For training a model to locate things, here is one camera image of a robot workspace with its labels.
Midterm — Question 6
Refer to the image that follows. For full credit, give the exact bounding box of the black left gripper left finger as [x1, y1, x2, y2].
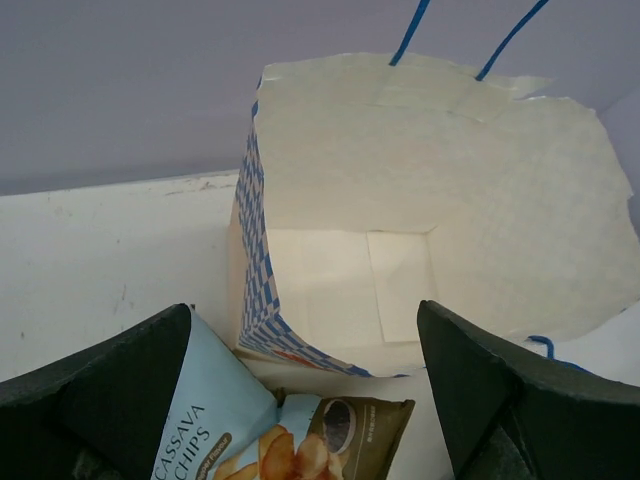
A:
[1, 304, 192, 479]

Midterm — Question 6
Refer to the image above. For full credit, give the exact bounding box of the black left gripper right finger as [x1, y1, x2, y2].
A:
[417, 301, 639, 479]

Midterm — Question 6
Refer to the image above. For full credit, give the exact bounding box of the light blue cassava chips bag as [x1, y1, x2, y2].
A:
[149, 313, 329, 479]

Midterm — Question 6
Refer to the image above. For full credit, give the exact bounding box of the blue checkered paper bag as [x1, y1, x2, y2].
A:
[226, 0, 640, 379]

